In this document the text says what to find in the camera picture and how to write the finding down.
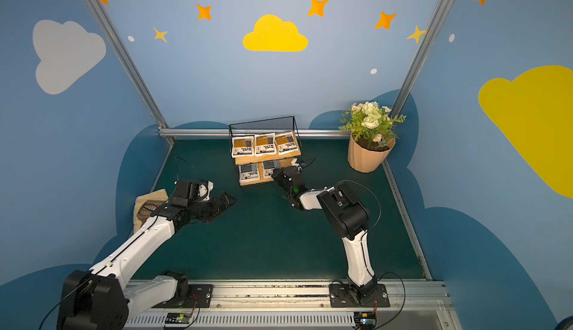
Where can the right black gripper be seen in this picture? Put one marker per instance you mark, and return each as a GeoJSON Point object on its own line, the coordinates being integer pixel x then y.
{"type": "Point", "coordinates": [283, 178]}

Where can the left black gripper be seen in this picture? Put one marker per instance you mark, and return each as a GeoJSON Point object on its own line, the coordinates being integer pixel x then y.
{"type": "Point", "coordinates": [210, 204]}

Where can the grey coffee bag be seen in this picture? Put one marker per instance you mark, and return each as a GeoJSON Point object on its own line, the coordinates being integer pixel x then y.
{"type": "Point", "coordinates": [249, 173]}
{"type": "Point", "coordinates": [269, 167]}

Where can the yellow coffee bag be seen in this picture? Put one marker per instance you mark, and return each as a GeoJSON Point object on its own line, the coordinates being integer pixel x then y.
{"type": "Point", "coordinates": [242, 147]}
{"type": "Point", "coordinates": [286, 143]}
{"type": "Point", "coordinates": [265, 144]}

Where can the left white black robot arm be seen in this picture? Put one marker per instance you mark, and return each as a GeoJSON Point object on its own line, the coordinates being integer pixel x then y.
{"type": "Point", "coordinates": [98, 298]}

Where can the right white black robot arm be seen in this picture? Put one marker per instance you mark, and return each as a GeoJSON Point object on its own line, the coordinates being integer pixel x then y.
{"type": "Point", "coordinates": [348, 218]}

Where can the brown slotted spatula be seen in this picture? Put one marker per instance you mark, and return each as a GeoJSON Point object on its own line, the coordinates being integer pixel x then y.
{"type": "Point", "coordinates": [147, 209]}

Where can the potted artificial flower plant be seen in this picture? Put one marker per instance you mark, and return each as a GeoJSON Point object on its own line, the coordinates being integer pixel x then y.
{"type": "Point", "coordinates": [372, 135]}

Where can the left small circuit board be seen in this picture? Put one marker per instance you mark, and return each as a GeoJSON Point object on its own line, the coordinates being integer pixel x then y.
{"type": "Point", "coordinates": [178, 319]}

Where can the small circuit board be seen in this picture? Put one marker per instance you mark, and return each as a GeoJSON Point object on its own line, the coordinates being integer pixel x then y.
{"type": "Point", "coordinates": [365, 320]}
{"type": "Point", "coordinates": [178, 319]}

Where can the right small circuit board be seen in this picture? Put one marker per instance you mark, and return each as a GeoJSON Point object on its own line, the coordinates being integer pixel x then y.
{"type": "Point", "coordinates": [365, 320]}

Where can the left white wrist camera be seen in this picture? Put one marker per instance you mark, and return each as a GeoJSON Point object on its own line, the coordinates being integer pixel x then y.
{"type": "Point", "coordinates": [204, 190]}

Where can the two-tier wooden wire shelf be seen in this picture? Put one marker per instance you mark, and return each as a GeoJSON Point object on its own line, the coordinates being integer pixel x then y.
{"type": "Point", "coordinates": [277, 125]}

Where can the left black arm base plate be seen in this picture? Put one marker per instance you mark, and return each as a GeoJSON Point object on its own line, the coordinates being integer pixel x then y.
{"type": "Point", "coordinates": [198, 295]}

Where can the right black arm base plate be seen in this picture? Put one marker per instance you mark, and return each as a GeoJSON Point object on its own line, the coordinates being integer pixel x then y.
{"type": "Point", "coordinates": [343, 296]}

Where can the aluminium front rail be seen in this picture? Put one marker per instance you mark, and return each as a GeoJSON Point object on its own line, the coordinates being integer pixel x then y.
{"type": "Point", "coordinates": [297, 304]}

